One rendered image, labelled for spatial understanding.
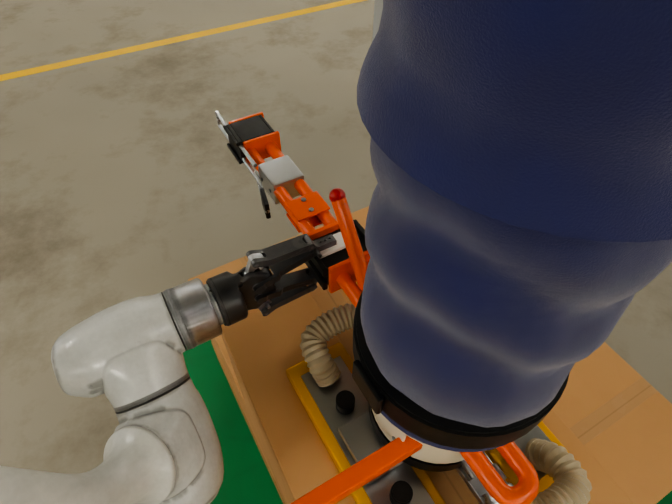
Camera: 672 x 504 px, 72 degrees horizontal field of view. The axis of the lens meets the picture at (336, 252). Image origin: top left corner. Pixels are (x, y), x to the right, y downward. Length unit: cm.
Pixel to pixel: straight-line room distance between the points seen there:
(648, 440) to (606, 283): 122
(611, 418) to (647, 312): 111
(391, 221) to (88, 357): 45
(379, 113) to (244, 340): 60
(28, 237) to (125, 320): 224
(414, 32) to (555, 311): 19
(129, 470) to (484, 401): 40
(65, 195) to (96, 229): 37
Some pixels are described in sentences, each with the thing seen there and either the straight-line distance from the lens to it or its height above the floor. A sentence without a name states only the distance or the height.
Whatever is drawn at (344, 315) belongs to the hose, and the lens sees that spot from 72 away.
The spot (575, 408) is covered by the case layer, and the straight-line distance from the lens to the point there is 146.
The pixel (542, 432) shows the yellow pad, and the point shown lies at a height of 109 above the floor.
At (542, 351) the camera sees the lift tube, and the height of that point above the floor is 147.
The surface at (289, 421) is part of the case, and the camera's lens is 74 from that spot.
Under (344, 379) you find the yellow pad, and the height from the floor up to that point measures 109.
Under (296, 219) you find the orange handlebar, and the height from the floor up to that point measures 121.
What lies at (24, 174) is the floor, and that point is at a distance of 332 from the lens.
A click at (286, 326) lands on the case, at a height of 107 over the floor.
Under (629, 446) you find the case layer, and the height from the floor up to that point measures 54.
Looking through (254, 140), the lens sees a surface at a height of 123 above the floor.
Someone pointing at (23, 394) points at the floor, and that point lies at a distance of 229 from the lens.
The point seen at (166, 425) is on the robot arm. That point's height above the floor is 118.
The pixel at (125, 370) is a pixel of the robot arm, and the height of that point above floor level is 122.
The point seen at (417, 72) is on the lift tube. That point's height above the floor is 165.
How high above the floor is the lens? 175
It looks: 49 degrees down
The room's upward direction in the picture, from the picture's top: straight up
